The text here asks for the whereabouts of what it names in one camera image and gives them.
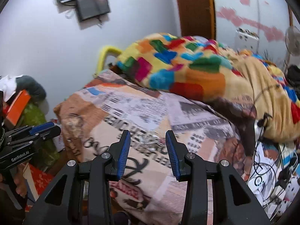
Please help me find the white towel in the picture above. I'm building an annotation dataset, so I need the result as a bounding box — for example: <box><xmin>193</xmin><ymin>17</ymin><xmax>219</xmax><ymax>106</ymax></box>
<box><xmin>0</xmin><ymin>75</ymin><xmax>23</xmax><ymax>102</ymax></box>

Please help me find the white sliding wardrobe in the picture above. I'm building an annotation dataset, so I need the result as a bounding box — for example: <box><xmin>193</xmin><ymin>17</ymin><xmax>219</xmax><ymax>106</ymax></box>
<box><xmin>214</xmin><ymin>0</ymin><xmax>292</xmax><ymax>64</ymax></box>

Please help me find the person's left hand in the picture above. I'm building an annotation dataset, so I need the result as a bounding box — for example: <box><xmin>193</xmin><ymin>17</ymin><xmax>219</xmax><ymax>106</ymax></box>
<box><xmin>14</xmin><ymin>164</ymin><xmax>27</xmax><ymax>198</ymax></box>

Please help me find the colourful patchwork blanket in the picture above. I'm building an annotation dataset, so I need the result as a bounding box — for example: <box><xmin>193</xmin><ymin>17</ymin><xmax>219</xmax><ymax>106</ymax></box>
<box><xmin>116</xmin><ymin>33</ymin><xmax>299</xmax><ymax>142</ymax></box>

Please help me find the white small cabinet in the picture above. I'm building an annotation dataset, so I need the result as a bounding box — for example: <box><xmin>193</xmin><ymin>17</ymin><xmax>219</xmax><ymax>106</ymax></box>
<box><xmin>234</xmin><ymin>27</ymin><xmax>259</xmax><ymax>53</ymax></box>

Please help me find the black earphone cable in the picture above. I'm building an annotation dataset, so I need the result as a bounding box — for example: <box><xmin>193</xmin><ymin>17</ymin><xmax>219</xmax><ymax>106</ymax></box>
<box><xmin>248</xmin><ymin>84</ymin><xmax>282</xmax><ymax>160</ymax></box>

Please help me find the orange cardboard box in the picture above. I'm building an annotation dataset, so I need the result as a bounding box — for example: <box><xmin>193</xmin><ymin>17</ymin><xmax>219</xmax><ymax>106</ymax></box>
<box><xmin>4</xmin><ymin>90</ymin><xmax>31</xmax><ymax>130</ymax></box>

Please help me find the green leaf pattern bag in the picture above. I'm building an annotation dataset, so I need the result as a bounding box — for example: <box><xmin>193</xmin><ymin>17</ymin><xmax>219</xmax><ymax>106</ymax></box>
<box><xmin>16</xmin><ymin>101</ymin><xmax>59</xmax><ymax>172</ymax></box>

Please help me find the yellow foam tube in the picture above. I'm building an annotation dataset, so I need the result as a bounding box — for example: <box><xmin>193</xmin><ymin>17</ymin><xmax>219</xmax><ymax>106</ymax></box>
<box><xmin>94</xmin><ymin>45</ymin><xmax>123</xmax><ymax>77</ymax></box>

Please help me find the brown wooden door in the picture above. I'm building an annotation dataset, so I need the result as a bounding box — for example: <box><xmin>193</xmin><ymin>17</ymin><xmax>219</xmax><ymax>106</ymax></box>
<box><xmin>177</xmin><ymin>0</ymin><xmax>216</xmax><ymax>39</ymax></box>

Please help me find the standing electric fan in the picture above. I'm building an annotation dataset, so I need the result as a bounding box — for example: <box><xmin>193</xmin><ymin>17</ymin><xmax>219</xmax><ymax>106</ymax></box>
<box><xmin>285</xmin><ymin>26</ymin><xmax>300</xmax><ymax>59</ymax></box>

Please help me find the newspaper print bed sheet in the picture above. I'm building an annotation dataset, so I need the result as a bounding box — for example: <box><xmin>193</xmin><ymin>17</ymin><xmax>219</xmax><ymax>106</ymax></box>
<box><xmin>54</xmin><ymin>70</ymin><xmax>252</xmax><ymax>224</ymax></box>

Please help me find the clear plastic wrapper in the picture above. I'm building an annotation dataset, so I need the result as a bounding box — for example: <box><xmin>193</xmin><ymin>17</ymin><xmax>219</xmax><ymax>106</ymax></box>
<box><xmin>139</xmin><ymin>133</ymin><xmax>165</xmax><ymax>147</ymax></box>

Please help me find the red floral gift bag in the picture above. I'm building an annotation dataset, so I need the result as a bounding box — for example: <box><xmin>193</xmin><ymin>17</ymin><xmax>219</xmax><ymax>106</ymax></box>
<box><xmin>23</xmin><ymin>163</ymin><xmax>53</xmax><ymax>201</ymax></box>

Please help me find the small wall monitor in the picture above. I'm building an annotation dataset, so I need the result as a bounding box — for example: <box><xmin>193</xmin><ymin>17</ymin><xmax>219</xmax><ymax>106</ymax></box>
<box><xmin>76</xmin><ymin>0</ymin><xmax>110</xmax><ymax>22</ymax></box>

